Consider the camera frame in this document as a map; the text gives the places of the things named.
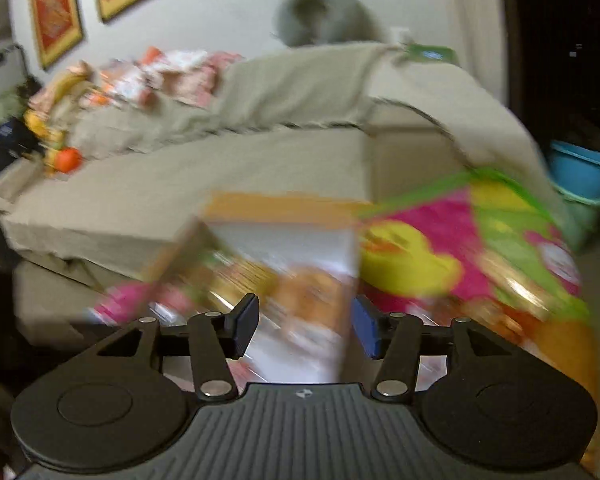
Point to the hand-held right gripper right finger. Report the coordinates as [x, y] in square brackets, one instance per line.
[367, 327]

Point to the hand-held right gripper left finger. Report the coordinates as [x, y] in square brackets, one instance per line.
[245, 325]

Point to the pink cardboard box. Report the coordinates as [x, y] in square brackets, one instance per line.
[290, 245]

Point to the colourful cartoon play mat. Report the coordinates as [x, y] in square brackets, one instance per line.
[430, 260]

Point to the beige sofa with cover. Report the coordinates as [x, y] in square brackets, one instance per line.
[230, 170]

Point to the tan leather sofa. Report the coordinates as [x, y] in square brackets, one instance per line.
[410, 160]

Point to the green plastic basin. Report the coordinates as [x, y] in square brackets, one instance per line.
[582, 220]

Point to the orange toy ball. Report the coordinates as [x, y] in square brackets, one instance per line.
[69, 159]

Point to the blue plastic basin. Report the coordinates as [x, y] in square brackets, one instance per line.
[582, 170]

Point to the white patterned baby garment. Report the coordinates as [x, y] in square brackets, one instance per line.
[127, 80]

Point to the green digital clock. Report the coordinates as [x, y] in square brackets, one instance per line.
[430, 54]

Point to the yellow cloth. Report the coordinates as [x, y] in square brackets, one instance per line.
[72, 87]

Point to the grey neck pillow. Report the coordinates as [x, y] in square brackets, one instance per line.
[325, 15]

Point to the cream curtain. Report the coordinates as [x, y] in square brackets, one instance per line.
[480, 25]

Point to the small red framed picture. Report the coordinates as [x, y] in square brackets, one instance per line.
[55, 15]

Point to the white wall socket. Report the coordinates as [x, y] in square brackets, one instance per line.
[401, 35]

